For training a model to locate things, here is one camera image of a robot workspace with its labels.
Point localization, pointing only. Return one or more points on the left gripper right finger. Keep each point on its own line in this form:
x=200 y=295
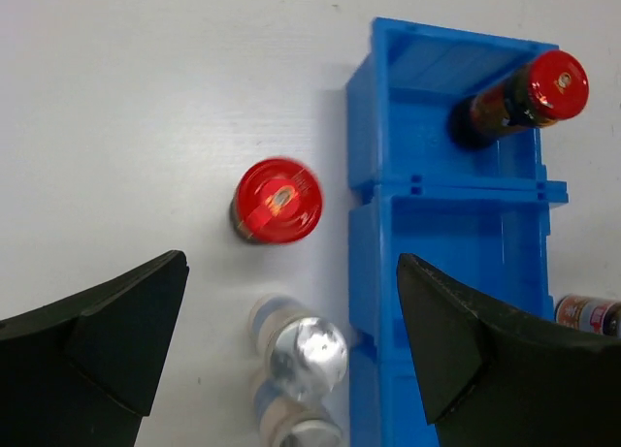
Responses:
x=491 y=374

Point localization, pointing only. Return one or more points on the white-lid spice jar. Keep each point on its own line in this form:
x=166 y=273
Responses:
x=588 y=314

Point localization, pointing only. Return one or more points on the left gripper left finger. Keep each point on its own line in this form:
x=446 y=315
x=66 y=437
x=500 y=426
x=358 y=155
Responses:
x=84 y=371

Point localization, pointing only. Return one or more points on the red-lid sauce jar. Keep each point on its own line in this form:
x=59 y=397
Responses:
x=277 y=201
x=551 y=88

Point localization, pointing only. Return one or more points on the silver-lid blue-label bottle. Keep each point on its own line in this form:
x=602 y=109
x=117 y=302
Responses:
x=283 y=421
x=305 y=355

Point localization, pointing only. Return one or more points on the blue bin far compartment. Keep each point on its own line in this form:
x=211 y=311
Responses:
x=403 y=122

